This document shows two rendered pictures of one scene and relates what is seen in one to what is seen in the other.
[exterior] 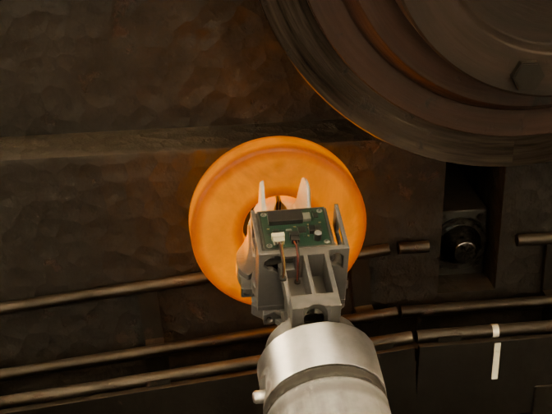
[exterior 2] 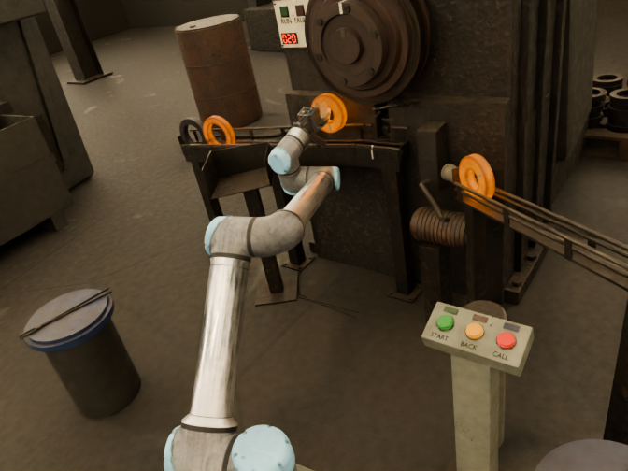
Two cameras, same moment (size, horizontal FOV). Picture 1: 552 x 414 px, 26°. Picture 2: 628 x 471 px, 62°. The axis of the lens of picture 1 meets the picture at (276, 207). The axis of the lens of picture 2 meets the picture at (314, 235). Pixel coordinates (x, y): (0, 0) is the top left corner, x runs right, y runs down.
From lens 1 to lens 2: 1.57 m
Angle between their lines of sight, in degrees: 44
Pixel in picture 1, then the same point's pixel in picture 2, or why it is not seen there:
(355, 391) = (290, 138)
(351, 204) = (338, 110)
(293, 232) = (305, 111)
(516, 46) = (341, 75)
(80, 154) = (304, 94)
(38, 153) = (297, 93)
